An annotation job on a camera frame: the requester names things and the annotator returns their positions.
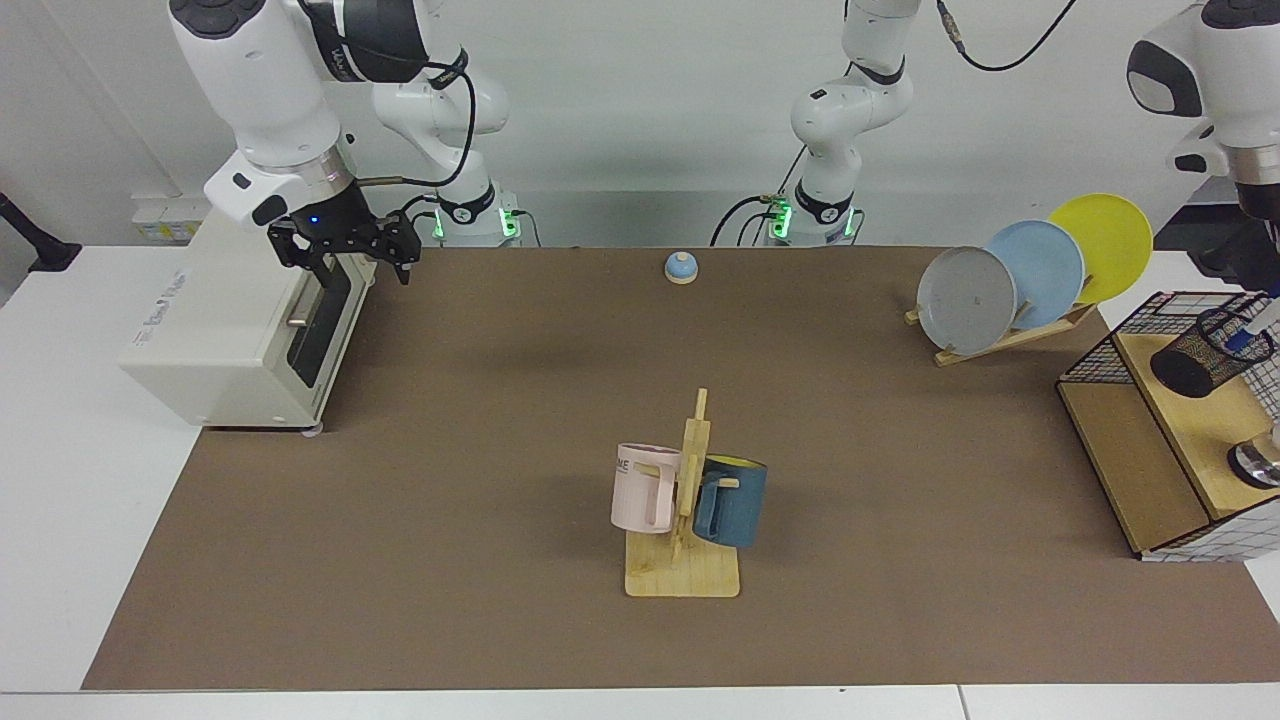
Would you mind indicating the blue and white marker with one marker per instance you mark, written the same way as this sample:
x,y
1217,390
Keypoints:
x,y
1250,335

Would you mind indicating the light blue plate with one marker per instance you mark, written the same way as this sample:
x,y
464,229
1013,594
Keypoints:
x,y
1045,265

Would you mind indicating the yellow plate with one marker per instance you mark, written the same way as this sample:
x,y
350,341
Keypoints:
x,y
1110,240

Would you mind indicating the white wall socket strip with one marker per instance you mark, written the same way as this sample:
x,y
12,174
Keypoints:
x,y
170,220

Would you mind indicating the black mesh pen holder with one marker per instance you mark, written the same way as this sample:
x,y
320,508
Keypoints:
x,y
1195,360

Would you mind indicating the pink mug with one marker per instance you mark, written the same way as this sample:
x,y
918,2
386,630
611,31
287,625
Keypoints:
x,y
635,495

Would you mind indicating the brown table cloth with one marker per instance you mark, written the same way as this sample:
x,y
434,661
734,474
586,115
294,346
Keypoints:
x,y
500,500

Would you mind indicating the dark teal mug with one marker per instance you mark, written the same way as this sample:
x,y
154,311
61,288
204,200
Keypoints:
x,y
735,505

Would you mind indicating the wooden cup stand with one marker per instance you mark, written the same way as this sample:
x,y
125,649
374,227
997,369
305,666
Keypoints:
x,y
685,578

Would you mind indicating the silver round lid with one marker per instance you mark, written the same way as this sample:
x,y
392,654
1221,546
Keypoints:
x,y
1258,465

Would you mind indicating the grey plate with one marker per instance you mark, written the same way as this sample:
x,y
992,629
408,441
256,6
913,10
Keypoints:
x,y
965,300

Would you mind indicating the black background object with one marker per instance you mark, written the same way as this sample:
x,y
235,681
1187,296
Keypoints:
x,y
35,245

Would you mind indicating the wooden plate rack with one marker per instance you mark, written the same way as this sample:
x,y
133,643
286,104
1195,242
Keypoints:
x,y
1010,340

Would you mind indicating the pale toaster oven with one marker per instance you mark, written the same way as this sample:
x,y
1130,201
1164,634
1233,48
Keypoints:
x,y
220,330

